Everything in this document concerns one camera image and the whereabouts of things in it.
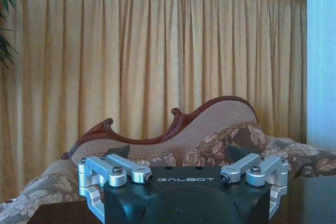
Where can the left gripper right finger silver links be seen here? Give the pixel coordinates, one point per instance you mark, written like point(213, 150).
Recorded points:
point(265, 169)

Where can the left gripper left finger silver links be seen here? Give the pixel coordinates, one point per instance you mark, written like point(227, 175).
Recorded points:
point(99, 167)

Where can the large floral brown cushion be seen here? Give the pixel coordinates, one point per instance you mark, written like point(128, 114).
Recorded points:
point(223, 140)

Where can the small floral tasselled cushion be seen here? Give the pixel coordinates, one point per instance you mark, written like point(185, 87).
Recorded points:
point(168, 157)

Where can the carved wood chaise sofa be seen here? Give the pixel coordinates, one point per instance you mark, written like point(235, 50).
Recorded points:
point(199, 127)

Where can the beige pleated curtain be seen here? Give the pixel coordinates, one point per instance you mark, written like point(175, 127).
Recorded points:
point(157, 58)

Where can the green leafy plant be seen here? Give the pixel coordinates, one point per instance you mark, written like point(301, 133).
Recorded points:
point(6, 24)

